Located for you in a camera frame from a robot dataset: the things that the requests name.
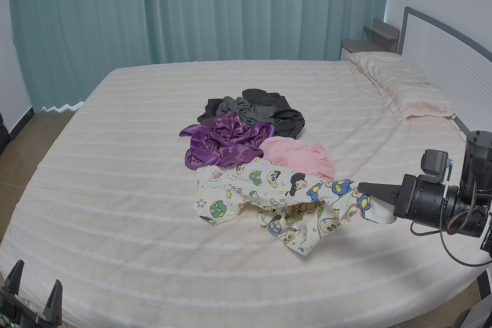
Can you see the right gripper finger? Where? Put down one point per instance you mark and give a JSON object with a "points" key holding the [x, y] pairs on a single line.
{"points": [[380, 192]]}

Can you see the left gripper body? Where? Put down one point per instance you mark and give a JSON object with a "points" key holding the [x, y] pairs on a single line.
{"points": [[23, 315]]}

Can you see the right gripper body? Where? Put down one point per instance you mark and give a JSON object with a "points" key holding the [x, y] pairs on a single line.
{"points": [[426, 203]]}

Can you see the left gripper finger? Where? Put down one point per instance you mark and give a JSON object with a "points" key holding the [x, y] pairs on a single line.
{"points": [[53, 303], [15, 278]]}

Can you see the white printed pyjama top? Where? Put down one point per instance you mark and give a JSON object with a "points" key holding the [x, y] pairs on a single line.
{"points": [[230, 195]]}

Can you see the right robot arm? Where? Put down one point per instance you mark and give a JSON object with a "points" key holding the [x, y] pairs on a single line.
{"points": [[476, 157]]}

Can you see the bed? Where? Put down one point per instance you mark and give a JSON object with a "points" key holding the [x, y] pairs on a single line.
{"points": [[153, 203]]}

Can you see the pink garment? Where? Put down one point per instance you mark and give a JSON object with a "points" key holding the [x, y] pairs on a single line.
{"points": [[292, 157]]}

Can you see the cream pillow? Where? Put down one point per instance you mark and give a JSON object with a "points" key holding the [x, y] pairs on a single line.
{"points": [[403, 88]]}

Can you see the black garment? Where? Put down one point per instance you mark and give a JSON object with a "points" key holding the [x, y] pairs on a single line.
{"points": [[288, 119]]}

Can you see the dark grey chest of drawers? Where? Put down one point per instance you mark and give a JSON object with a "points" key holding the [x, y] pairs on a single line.
{"points": [[2, 134]]}

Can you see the grey garment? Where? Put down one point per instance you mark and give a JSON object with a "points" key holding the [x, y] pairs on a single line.
{"points": [[250, 113]]}

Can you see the grey white bedside table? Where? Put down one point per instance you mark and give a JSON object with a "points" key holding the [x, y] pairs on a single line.
{"points": [[380, 34]]}

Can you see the purple satin garment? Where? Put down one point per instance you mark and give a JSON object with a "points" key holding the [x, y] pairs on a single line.
{"points": [[223, 138]]}

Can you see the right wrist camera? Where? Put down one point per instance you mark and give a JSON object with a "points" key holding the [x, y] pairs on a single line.
{"points": [[434, 162]]}

